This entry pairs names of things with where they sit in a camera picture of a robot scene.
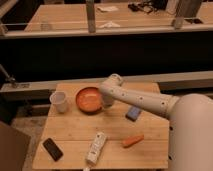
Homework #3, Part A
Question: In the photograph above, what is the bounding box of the orange ceramic bowl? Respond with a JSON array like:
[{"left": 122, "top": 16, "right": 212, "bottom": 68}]
[{"left": 75, "top": 87, "right": 102, "bottom": 113}]

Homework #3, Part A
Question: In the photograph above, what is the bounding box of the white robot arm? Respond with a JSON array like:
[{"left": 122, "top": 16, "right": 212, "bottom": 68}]
[{"left": 99, "top": 74, "right": 213, "bottom": 171}]

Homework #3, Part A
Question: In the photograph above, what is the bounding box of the blue sponge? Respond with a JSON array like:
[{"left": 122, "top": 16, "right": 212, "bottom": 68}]
[{"left": 125, "top": 106, "right": 142, "bottom": 121}]

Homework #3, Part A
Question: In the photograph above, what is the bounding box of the orange carrot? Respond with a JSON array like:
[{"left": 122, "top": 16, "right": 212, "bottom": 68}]
[{"left": 122, "top": 135, "right": 144, "bottom": 148}]

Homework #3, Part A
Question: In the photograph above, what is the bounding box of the white plastic cup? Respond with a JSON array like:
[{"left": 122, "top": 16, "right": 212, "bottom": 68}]
[{"left": 50, "top": 91, "right": 68, "bottom": 113}]

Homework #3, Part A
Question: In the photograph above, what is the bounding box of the black smartphone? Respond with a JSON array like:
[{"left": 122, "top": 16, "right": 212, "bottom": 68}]
[{"left": 43, "top": 138, "right": 63, "bottom": 161}]

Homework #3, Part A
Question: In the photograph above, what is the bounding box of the white crumpled paper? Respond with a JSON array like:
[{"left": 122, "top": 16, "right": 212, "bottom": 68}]
[{"left": 99, "top": 21, "right": 121, "bottom": 28}]

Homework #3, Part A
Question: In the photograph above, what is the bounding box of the white paper sheet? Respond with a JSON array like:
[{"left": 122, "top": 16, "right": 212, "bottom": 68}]
[{"left": 97, "top": 6, "right": 119, "bottom": 12}]

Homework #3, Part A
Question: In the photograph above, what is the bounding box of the clear plastic bottle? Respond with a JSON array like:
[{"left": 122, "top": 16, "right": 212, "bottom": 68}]
[{"left": 40, "top": 20, "right": 52, "bottom": 31}]

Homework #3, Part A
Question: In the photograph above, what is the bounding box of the brown cardboard box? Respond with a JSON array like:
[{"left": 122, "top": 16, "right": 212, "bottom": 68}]
[{"left": 0, "top": 121, "right": 30, "bottom": 171}]

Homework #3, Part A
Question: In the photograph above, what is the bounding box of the black phone on back table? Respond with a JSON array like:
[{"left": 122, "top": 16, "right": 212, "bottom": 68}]
[{"left": 185, "top": 18, "right": 203, "bottom": 24}]

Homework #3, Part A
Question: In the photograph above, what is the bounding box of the grey metal post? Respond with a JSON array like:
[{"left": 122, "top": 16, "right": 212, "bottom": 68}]
[
  {"left": 86, "top": 0, "right": 96, "bottom": 33},
  {"left": 171, "top": 0, "right": 203, "bottom": 30}
]

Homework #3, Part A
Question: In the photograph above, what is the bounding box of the metal clamp bracket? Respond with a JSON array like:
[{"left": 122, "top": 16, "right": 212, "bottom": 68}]
[{"left": 0, "top": 64, "right": 30, "bottom": 90}]

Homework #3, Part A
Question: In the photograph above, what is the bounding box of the black cable bundle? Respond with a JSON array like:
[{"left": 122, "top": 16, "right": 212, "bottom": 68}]
[{"left": 127, "top": 1, "right": 160, "bottom": 14}]

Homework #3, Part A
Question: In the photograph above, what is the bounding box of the grey metal post right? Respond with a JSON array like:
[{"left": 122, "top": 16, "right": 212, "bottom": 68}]
[{"left": 171, "top": 0, "right": 203, "bottom": 30}]

